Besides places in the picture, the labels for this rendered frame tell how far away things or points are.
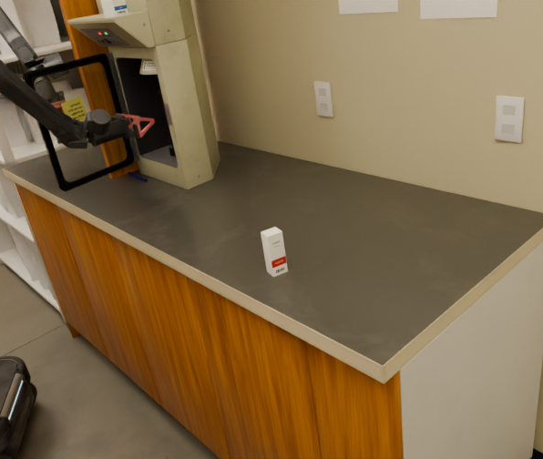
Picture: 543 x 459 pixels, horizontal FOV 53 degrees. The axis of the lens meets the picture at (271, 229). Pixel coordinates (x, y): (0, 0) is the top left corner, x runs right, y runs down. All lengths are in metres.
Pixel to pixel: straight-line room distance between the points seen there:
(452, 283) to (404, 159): 0.61
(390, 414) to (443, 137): 0.83
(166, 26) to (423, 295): 1.11
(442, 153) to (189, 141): 0.80
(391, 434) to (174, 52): 1.25
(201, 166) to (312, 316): 0.91
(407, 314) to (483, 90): 0.67
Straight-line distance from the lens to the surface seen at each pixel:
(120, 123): 1.86
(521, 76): 1.48
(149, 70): 1.88
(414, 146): 1.69
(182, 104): 1.82
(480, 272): 1.26
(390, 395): 1.09
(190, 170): 1.87
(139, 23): 1.74
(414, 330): 1.08
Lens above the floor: 1.60
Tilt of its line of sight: 26 degrees down
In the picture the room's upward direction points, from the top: 9 degrees counter-clockwise
